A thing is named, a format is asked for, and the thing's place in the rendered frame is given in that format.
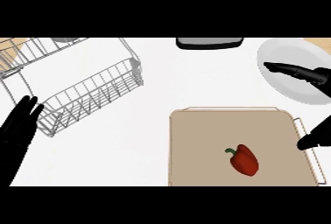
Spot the grey wire tiered basket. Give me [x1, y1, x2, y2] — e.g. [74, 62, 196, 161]
[0, 38, 145, 138]

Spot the dark grey appliance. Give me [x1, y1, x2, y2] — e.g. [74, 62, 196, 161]
[175, 38, 244, 51]

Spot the white round plate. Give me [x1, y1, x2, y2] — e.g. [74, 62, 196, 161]
[256, 38, 331, 106]

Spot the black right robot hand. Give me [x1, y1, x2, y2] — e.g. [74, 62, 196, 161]
[264, 61, 331, 151]

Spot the red bell pepper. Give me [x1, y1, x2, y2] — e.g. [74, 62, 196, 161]
[224, 143, 261, 177]

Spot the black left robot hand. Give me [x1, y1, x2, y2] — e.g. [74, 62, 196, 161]
[0, 94, 46, 187]

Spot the tan tray with handles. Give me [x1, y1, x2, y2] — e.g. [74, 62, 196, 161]
[168, 106, 329, 187]

